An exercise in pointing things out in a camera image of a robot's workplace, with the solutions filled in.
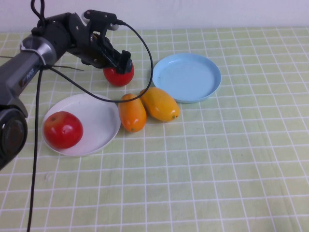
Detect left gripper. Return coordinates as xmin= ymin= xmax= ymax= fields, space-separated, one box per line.
xmin=68 ymin=13 xmax=133 ymax=74

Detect red apple with stem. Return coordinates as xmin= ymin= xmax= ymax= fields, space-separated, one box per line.
xmin=103 ymin=61 xmax=135 ymax=87

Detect orange mango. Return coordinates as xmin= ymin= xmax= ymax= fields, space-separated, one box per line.
xmin=119 ymin=93 xmax=147 ymax=133

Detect yellow mango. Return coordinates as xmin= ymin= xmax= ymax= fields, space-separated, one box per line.
xmin=139 ymin=87 xmax=181 ymax=123

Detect red apple with yellowish dimple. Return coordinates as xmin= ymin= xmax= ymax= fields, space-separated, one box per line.
xmin=43 ymin=111 xmax=84 ymax=149

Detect light blue plate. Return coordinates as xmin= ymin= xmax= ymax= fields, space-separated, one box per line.
xmin=152 ymin=53 xmax=222 ymax=104

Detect white plate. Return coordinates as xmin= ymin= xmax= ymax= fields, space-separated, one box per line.
xmin=42 ymin=93 xmax=121 ymax=157

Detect green checked tablecloth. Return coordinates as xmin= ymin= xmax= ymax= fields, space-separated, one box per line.
xmin=0 ymin=27 xmax=309 ymax=232

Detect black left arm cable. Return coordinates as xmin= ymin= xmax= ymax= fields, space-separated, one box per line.
xmin=26 ymin=0 xmax=154 ymax=232

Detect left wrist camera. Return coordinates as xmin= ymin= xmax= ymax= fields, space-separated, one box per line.
xmin=81 ymin=9 xmax=120 ymax=31

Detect white cable tie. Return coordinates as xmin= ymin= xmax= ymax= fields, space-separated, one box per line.
xmin=20 ymin=41 xmax=48 ymax=67

